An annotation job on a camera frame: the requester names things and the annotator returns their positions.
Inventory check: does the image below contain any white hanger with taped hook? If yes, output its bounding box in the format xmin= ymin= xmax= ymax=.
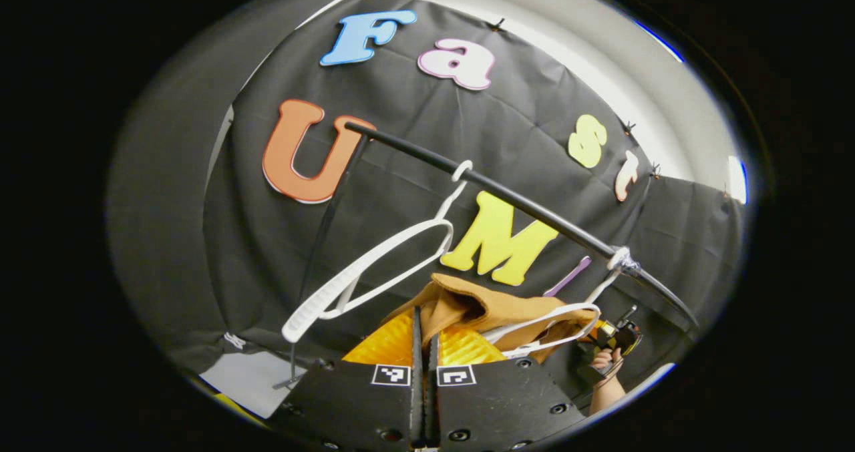
xmin=481 ymin=246 xmax=633 ymax=360

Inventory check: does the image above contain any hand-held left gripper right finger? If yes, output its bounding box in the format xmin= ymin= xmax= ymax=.
xmin=425 ymin=324 xmax=590 ymax=450

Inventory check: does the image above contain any black backdrop cloth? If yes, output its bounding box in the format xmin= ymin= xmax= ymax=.
xmin=106 ymin=0 xmax=746 ymax=399

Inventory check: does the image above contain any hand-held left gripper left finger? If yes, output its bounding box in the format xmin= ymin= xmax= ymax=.
xmin=267 ymin=305 xmax=426 ymax=450

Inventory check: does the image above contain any black clothes rack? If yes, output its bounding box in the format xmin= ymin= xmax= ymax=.
xmin=273 ymin=121 xmax=701 ymax=391

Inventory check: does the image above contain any brown shirt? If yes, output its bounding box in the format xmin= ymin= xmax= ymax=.
xmin=381 ymin=273 xmax=600 ymax=366

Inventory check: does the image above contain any white plastic hanger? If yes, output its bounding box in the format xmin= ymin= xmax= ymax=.
xmin=281 ymin=160 xmax=474 ymax=345

